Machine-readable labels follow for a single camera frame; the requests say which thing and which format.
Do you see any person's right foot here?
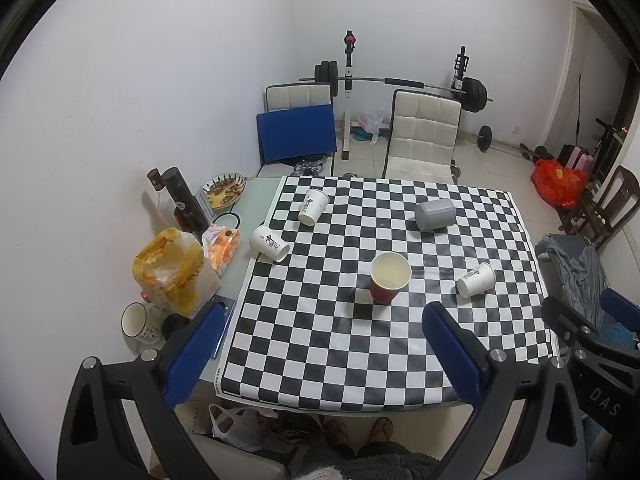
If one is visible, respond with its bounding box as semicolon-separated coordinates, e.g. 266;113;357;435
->
369;416;395;445

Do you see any glass ashtray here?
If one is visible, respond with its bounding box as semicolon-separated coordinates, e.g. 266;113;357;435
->
292;156;329;177

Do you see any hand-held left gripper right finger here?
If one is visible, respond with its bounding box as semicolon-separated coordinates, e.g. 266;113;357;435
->
422;301;586;480

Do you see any clear glass bottle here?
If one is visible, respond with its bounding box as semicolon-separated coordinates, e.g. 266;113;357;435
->
146;168;177;231

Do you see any person's dark fleece clothing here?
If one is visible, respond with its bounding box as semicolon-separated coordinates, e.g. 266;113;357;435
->
295;440;443;480

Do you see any black cylinder bottle box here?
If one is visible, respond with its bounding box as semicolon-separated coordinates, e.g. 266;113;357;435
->
161;166;211;233

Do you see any white barbell rack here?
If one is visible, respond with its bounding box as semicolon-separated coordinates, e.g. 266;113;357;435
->
341;31;471;161

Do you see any white door frame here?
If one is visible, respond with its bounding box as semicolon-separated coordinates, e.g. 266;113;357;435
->
545;2;603;151

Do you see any yellow plastic bag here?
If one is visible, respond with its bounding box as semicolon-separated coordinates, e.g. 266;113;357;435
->
132;227;222;319

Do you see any pink suitcase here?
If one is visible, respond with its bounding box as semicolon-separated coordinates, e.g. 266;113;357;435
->
557;144;596;171

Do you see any black white checkered cloth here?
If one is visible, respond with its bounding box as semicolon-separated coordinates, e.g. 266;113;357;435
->
212;175;561;413

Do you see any white padded chair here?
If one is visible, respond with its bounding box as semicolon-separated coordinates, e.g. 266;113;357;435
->
382;89;462;181
257;83;337;179

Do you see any bowl of food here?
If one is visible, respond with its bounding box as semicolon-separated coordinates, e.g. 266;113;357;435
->
201;173;247;211

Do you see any grey cloth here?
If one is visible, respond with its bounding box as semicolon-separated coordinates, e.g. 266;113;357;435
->
535;234;609;330

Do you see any small black lid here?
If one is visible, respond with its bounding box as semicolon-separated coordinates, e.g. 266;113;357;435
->
161;313;189;341

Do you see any white plastic bag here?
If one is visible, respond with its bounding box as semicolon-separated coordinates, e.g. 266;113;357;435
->
209;402;282;453

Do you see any white printed paper cup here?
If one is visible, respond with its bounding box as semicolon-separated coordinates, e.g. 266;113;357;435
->
456;262;496;298
249;224;291;264
298;189;331;226

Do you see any barbell with black plates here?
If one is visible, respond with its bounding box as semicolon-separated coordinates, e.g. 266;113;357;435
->
299;60;493;113

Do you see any red paper cup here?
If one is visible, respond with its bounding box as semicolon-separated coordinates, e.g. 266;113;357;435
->
369;252;412;305

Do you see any grey plastic cup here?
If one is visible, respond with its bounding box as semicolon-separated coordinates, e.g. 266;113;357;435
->
414;198;456;232

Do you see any red plastic bag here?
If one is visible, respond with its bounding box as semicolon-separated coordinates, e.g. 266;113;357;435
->
531;158;590;208

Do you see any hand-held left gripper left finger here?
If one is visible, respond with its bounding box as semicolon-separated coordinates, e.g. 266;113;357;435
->
56;301;230;480

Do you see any blue board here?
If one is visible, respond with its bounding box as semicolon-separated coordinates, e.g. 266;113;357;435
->
256;104;337;167

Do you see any orange snack packet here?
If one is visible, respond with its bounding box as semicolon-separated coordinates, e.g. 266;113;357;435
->
201;224;242;277

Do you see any dark flat phone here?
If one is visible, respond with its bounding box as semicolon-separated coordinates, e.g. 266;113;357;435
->
210;296;236;361

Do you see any person's foot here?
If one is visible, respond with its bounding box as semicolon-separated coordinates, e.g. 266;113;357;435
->
322;416;351;448
369;416;395;445

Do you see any person's left foot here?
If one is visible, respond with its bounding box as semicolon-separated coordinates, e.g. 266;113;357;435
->
322;416;351;448

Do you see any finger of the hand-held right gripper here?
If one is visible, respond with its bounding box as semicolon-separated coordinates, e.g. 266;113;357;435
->
600;287;640;336
541;295;601;356

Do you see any white ceramic mug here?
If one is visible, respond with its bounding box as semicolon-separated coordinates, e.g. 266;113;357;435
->
121;302;166;349

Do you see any clear plastic bag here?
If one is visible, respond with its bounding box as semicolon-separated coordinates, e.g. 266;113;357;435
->
357;110;389;147

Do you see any dark wooden chair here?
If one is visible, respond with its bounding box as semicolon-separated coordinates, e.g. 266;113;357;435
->
557;165;640;252

